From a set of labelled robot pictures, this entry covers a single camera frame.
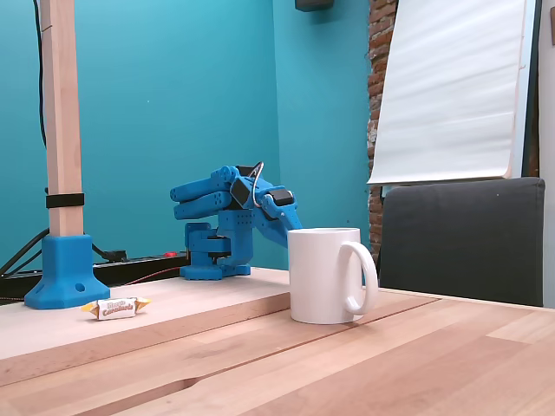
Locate pale wooden board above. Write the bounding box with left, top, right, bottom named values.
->
left=0, top=266, right=292, bottom=361

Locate white flipchart paper pad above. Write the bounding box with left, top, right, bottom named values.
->
left=366, top=0, right=543, bottom=186

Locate black power strip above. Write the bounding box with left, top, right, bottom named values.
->
left=0, top=251, right=192, bottom=296

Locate white ceramic mug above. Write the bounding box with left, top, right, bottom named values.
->
left=286, top=226, right=379, bottom=325

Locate caramel sweet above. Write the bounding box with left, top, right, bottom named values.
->
left=80, top=296, right=153, bottom=322

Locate dark grey chair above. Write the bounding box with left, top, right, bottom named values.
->
left=376, top=176, right=546, bottom=309

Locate thin red wire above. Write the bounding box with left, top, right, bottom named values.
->
left=123, top=267, right=183, bottom=286

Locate thin servo cable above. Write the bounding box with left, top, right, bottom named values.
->
left=249, top=160, right=265, bottom=205

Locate black cable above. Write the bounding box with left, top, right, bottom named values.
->
left=33, top=0, right=48, bottom=148
left=0, top=228, right=49, bottom=272
left=0, top=246, right=44, bottom=279

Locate blue printed post base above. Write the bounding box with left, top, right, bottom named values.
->
left=23, top=234, right=111, bottom=310

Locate black strap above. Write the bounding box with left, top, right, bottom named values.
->
left=45, top=193, right=85, bottom=210

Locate wooden post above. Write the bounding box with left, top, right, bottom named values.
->
left=38, top=0, right=85, bottom=238

